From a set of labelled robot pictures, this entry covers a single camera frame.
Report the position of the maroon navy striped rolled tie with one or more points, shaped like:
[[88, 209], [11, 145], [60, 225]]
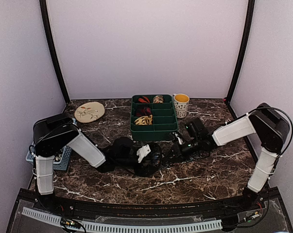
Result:
[[143, 111]]

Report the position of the white mug yellow inside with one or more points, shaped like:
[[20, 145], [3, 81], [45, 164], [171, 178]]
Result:
[[181, 103]]

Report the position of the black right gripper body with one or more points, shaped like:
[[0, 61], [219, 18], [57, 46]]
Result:
[[195, 146]]

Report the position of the red navy striped rolled tie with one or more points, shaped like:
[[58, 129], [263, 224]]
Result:
[[143, 99]]

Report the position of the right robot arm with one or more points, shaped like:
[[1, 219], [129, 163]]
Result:
[[272, 127]]

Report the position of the green compartment organizer tray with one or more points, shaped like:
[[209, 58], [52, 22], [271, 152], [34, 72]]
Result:
[[164, 120]]

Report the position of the right black frame post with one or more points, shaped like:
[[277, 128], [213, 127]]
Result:
[[242, 51]]

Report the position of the yellow patterned rolled tie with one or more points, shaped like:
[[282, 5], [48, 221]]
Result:
[[144, 120]]

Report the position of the black front rail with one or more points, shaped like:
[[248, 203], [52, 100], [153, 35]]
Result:
[[79, 209]]

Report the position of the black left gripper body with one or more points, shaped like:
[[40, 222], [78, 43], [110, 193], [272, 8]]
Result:
[[123, 161]]

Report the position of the left black frame post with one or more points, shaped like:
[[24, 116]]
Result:
[[52, 50]]

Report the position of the dark floral necktie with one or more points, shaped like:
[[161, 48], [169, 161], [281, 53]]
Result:
[[167, 160]]

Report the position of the black frame post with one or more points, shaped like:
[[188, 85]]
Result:
[[242, 51], [52, 50]]

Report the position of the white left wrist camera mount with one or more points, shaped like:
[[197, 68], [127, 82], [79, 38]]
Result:
[[143, 152]]

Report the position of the light blue plastic basket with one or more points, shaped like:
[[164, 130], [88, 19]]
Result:
[[63, 157]]

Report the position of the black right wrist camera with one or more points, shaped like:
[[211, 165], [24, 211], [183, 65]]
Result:
[[196, 130]]

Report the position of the round bird-pattern plate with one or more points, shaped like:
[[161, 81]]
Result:
[[89, 112]]

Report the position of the floral cream rolled tie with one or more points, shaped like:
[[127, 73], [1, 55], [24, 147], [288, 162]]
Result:
[[158, 99]]

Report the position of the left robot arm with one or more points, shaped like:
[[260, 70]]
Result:
[[80, 144]]

